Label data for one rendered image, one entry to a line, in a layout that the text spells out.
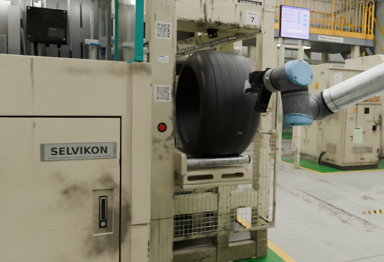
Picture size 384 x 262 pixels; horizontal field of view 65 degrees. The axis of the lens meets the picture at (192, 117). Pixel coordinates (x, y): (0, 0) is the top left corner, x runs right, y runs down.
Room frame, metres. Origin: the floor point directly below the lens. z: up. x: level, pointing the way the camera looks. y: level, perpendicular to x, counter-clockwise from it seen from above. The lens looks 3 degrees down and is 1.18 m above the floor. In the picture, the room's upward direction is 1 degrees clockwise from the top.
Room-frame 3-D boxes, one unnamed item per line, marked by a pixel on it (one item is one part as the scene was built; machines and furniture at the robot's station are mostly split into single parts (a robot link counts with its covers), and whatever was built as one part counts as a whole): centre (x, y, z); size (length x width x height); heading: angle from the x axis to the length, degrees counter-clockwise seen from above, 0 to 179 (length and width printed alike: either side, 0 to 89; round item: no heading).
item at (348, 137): (5.74, -3.06, 0.62); 0.91 x 0.58 x 1.25; 108
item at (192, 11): (1.90, -0.10, 1.71); 0.61 x 0.25 x 0.15; 109
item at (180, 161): (1.52, 0.09, 0.90); 0.40 x 0.03 x 0.10; 19
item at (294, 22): (5.35, -1.77, 2.60); 0.60 x 0.05 x 0.55; 108
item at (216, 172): (1.44, -0.12, 0.84); 0.36 x 0.09 x 0.06; 109
